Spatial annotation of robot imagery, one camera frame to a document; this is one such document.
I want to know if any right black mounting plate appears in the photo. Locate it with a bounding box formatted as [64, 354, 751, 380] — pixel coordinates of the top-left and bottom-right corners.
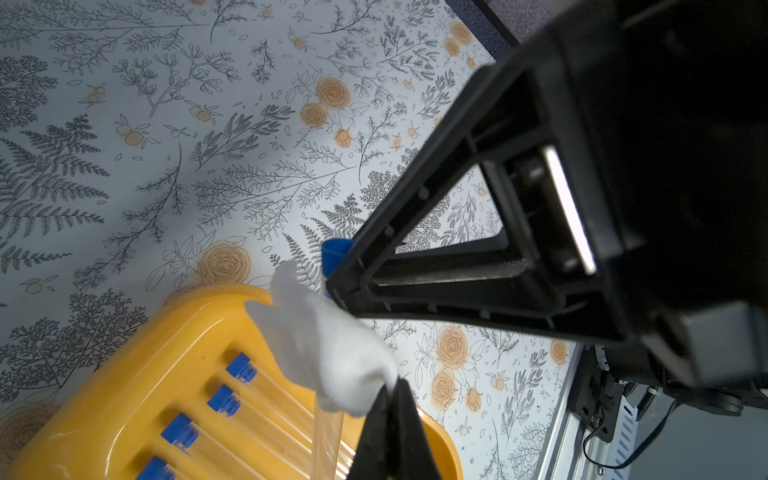
[568, 345, 624, 443]

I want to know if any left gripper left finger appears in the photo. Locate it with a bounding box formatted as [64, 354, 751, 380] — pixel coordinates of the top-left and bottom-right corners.
[347, 386, 391, 480]

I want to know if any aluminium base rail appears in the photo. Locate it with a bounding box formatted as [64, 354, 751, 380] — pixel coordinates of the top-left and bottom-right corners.
[533, 345, 638, 479]

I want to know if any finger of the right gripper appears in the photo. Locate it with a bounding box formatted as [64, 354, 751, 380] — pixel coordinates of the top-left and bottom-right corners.
[327, 32, 600, 288]
[326, 247, 632, 345]

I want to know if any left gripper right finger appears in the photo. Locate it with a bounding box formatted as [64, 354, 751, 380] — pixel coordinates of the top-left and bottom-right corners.
[386, 378, 441, 480]

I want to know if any yellow plastic tray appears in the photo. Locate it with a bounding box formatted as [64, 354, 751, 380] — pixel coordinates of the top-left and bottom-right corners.
[1, 284, 460, 479]

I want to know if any clear test tube blue cap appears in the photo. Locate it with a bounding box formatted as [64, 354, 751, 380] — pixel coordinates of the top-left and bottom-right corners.
[136, 456, 180, 480]

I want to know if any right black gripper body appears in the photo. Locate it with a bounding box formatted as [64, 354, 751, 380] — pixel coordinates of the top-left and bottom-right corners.
[546, 1, 767, 414]

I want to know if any white wipe cloth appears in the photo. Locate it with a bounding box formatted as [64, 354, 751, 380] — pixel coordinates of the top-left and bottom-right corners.
[245, 261, 399, 417]

